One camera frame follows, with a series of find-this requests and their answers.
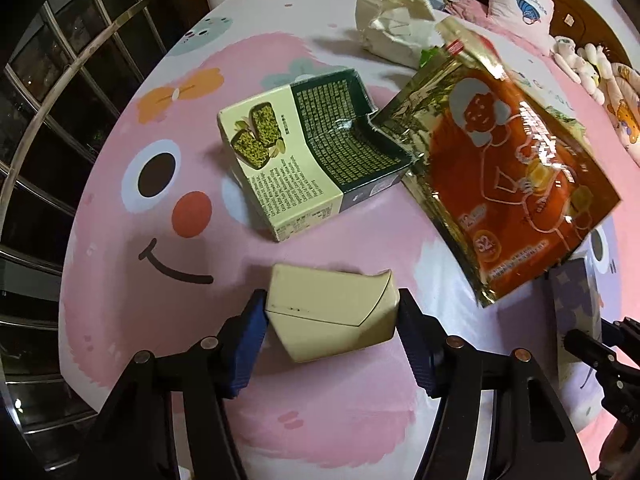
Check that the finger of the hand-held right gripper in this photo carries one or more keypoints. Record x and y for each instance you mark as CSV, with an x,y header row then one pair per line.
x,y
592,350
627,335

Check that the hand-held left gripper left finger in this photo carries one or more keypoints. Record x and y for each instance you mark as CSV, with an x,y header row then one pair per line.
x,y
245,347

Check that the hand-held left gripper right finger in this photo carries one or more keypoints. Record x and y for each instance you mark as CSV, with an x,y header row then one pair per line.
x,y
420,352

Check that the small cream cardboard box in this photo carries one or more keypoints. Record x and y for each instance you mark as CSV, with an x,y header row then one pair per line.
x,y
325,310

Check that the orange and gold snack bag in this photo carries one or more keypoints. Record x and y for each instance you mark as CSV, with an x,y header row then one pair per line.
x,y
500,170

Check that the purple starred box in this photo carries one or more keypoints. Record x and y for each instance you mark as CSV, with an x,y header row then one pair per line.
x,y
575,300

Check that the cartoon face printed tablecloth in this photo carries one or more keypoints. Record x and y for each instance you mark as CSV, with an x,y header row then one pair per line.
x,y
150,285

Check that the green and cream snack box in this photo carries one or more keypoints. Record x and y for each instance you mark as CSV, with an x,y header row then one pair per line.
x,y
280,160

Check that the bear printed quilt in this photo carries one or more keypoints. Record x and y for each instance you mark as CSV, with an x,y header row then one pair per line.
x,y
622,110

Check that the white plush toy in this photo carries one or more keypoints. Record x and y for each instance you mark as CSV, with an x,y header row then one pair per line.
x,y
580,65

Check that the metal window grille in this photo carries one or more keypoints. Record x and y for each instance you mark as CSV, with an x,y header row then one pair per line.
x,y
60,110

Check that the crumpled cream paper bag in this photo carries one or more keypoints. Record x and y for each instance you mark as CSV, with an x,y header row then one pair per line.
x,y
390,30

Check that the wooden headboard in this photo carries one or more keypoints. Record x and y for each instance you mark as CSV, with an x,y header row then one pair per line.
x,y
575,5

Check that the pink bed sheet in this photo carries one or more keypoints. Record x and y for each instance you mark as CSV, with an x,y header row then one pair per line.
x,y
470,7

